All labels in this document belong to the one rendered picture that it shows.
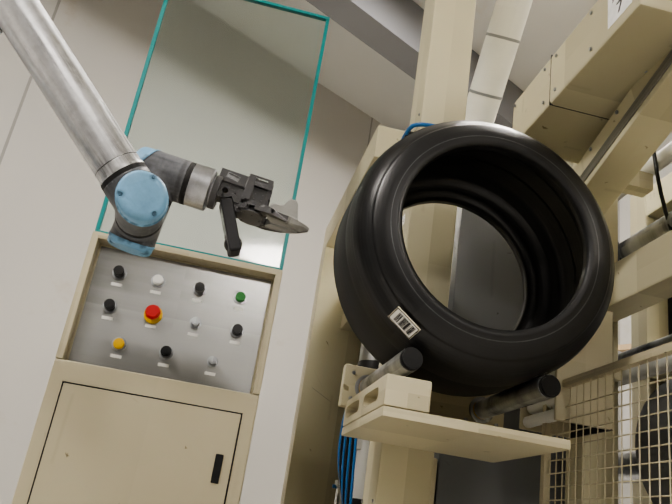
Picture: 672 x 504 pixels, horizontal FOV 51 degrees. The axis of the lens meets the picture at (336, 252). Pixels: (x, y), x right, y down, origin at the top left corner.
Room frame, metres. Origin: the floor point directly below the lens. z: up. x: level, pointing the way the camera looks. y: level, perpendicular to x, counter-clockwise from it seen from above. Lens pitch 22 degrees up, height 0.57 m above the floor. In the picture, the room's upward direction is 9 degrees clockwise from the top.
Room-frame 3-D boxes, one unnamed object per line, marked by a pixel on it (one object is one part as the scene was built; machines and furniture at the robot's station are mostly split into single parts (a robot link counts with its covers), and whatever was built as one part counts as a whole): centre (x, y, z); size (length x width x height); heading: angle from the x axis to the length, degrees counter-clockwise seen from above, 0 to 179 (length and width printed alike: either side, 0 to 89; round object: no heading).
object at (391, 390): (1.47, -0.15, 0.84); 0.36 x 0.09 x 0.06; 8
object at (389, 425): (1.49, -0.28, 0.80); 0.37 x 0.36 x 0.02; 98
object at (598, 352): (1.77, -0.63, 1.05); 0.20 x 0.15 x 0.30; 8
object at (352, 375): (1.67, -0.26, 0.90); 0.40 x 0.03 x 0.10; 98
